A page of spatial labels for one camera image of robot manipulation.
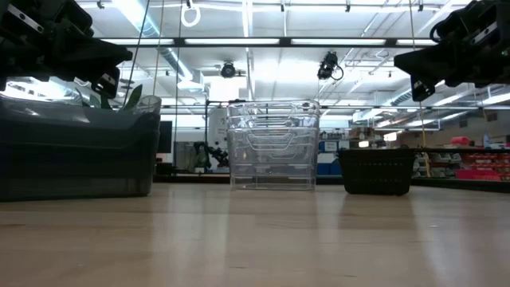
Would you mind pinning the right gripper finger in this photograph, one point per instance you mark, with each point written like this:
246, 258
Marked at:
423, 89
424, 64

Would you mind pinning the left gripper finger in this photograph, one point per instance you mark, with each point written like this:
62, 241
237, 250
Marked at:
105, 56
107, 83

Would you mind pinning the black perforated plastic basket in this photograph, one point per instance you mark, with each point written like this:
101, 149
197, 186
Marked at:
376, 154
376, 150
376, 179

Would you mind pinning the clear plastic basket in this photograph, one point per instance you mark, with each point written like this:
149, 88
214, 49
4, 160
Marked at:
275, 184
239, 109

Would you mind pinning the black background robot arm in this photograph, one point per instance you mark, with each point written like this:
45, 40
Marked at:
215, 153

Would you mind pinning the shelf with red bins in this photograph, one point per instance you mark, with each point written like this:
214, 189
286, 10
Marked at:
478, 165

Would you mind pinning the black background screen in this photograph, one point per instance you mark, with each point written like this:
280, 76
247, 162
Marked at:
164, 137

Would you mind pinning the blue boxes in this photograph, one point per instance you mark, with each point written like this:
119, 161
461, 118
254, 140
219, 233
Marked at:
324, 169

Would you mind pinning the overhead light bar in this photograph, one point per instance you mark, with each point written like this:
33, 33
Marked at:
285, 41

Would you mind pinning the black aluminium table frame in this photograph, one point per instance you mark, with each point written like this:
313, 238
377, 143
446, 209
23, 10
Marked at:
458, 184

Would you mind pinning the black round hanging camera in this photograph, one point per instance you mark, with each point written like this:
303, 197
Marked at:
228, 70

